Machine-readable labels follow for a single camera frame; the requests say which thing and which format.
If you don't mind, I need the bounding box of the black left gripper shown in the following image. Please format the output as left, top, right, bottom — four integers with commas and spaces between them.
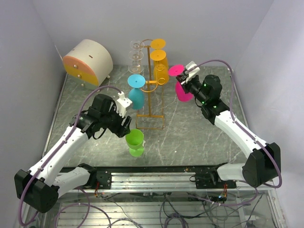
100, 103, 132, 137

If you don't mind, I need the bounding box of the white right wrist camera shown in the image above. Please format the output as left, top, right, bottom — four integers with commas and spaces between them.
182, 61, 200, 82

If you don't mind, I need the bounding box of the orange plastic goblet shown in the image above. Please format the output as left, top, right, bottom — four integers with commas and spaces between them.
150, 38, 169, 68
150, 49, 169, 85

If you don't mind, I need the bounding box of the aluminium frame rail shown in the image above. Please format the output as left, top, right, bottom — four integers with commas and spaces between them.
25, 171, 276, 193

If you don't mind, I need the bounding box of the green plastic goblet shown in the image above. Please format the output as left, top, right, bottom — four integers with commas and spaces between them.
125, 129, 144, 157

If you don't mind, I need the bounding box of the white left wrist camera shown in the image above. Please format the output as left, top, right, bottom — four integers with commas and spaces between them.
115, 92, 133, 118

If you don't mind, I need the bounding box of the clear wine glass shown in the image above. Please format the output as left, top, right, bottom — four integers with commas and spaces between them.
128, 50, 143, 61
130, 40, 145, 50
128, 61, 143, 74

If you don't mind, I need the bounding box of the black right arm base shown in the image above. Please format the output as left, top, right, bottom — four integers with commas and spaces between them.
189, 165, 237, 189

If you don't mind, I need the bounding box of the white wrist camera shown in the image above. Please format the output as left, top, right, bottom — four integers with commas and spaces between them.
182, 61, 200, 82
115, 92, 133, 118

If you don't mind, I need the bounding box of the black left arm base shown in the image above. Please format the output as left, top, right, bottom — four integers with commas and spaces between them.
92, 167, 112, 190

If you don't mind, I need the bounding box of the white orange bread box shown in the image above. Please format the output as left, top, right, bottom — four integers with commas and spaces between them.
62, 39, 114, 90

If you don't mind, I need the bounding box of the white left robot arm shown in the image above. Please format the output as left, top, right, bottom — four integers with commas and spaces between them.
14, 92, 133, 213

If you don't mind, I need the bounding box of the pink plastic goblet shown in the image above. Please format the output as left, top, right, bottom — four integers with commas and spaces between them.
168, 65, 193, 102

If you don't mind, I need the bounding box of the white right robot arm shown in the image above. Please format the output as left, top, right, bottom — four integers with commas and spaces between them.
177, 75, 282, 188

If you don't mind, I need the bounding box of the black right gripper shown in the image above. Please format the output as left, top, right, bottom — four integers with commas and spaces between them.
178, 75, 208, 105

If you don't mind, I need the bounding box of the gold wire glass rack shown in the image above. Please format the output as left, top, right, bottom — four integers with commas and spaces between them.
135, 39, 165, 130

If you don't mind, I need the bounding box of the teal plastic goblet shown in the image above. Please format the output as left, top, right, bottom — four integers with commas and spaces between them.
127, 74, 146, 110

